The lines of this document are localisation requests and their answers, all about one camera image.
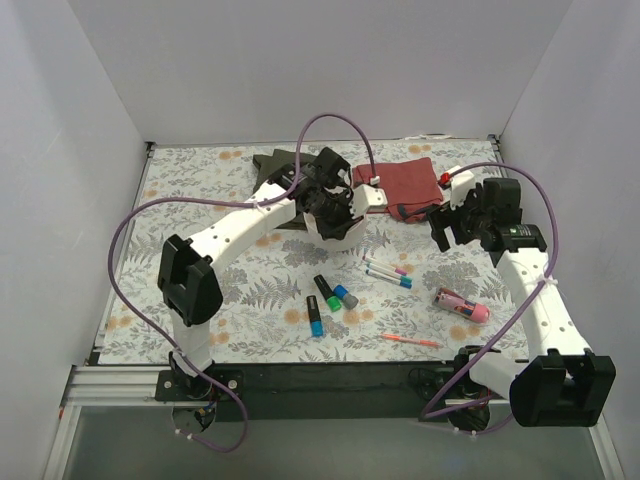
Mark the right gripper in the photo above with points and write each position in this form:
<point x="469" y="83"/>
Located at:
<point x="455" y="220"/>

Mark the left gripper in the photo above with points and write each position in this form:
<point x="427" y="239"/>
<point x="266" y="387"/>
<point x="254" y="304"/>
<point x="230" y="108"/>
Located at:
<point x="332" y="215"/>

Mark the green cap black highlighter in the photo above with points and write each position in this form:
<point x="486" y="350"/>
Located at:
<point x="327" y="293"/>

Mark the blue cap black highlighter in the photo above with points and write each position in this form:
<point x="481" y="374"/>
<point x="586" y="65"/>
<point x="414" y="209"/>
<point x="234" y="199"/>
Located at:
<point x="314" y="316"/>

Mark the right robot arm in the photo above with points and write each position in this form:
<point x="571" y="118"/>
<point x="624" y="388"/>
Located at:
<point x="563" y="383"/>

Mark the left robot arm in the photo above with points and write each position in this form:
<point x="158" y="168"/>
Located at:
<point x="190" y="269"/>

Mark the red folded cloth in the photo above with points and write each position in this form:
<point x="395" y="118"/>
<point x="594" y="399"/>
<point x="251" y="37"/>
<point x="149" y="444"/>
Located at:
<point x="410" y="187"/>

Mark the white round divided organizer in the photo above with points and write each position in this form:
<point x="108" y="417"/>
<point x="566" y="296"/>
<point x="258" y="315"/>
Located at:
<point x="352" y="238"/>

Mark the olive green folded cloth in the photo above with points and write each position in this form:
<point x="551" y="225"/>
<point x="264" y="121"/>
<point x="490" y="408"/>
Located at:
<point x="267" y="165"/>

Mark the blue cap white marker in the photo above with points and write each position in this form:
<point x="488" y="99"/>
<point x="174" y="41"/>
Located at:
<point x="388" y="278"/>

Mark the teal cap white marker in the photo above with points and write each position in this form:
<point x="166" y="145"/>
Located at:
<point x="397" y="276"/>

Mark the pink pencil case tube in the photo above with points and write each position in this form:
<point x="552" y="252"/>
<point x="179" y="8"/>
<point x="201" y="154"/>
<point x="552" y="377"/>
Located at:
<point x="452" y="302"/>

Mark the pink cap white marker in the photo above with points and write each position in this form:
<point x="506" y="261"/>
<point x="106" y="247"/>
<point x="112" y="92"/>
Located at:
<point x="383" y="267"/>

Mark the floral table mat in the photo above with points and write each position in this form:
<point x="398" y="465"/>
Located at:
<point x="264" y="314"/>

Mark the blue and grey stubby marker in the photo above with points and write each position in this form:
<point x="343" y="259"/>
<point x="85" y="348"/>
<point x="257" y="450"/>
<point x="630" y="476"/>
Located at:
<point x="348" y="300"/>

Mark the orange pink pen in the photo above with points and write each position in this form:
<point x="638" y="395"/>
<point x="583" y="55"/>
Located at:
<point x="400" y="339"/>

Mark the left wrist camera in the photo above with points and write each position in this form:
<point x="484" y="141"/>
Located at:
<point x="367" y="198"/>

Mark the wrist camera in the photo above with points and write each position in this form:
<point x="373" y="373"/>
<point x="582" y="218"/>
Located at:
<point x="461" y="183"/>
<point x="367" y="198"/>

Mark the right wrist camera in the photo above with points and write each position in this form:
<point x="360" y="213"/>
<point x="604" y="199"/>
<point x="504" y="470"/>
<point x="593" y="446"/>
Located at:
<point x="461" y="183"/>

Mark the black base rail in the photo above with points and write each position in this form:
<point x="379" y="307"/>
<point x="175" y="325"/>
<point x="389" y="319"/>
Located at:
<point x="333" y="390"/>

